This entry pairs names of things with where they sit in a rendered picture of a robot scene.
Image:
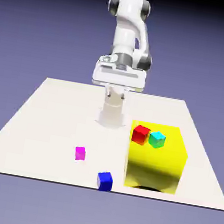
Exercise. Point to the large yellow box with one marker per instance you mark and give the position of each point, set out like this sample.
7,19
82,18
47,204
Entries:
157,162

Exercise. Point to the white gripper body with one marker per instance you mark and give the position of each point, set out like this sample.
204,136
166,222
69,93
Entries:
118,80

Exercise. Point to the small cyan cube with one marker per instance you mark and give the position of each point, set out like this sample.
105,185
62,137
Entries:
156,140

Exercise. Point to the small blue cube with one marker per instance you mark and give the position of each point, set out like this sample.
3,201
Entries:
104,181

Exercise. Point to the small red cube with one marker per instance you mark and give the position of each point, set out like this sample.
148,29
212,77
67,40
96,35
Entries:
139,136

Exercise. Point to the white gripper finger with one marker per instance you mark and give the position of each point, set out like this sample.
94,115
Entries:
108,92
123,94

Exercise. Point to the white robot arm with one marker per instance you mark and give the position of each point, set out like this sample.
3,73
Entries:
127,20

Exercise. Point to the small magenta cube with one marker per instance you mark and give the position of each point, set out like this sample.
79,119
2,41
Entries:
80,153

